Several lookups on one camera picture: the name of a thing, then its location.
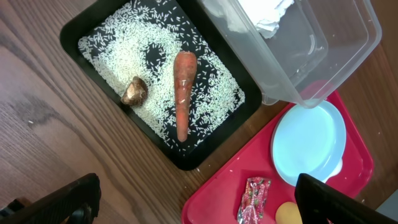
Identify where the light blue plate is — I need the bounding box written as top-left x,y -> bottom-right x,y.
271,101 -> 347,186

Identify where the yellow plastic cup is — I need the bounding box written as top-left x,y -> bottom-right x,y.
275,202 -> 303,224

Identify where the red snack wrapper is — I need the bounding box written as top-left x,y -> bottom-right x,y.
237,177 -> 271,224

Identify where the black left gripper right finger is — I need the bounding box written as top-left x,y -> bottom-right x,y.
295,173 -> 397,224

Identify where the black waste tray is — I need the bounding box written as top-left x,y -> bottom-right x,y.
60,0 -> 262,170

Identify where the white plastic spoon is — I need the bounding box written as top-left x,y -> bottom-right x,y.
323,159 -> 343,183

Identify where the orange carrot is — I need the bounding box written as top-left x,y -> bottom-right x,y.
174,51 -> 197,142

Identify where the white rice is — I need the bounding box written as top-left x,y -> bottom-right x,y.
78,1 -> 245,151

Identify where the brown food scrap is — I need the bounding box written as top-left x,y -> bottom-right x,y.
121,77 -> 148,106

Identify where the clear plastic bin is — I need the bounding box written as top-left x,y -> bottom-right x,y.
200,0 -> 382,108

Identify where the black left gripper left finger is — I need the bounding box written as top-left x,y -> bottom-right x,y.
1,173 -> 101,224

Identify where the red plastic tray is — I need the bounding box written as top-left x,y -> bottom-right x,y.
181,91 -> 374,224

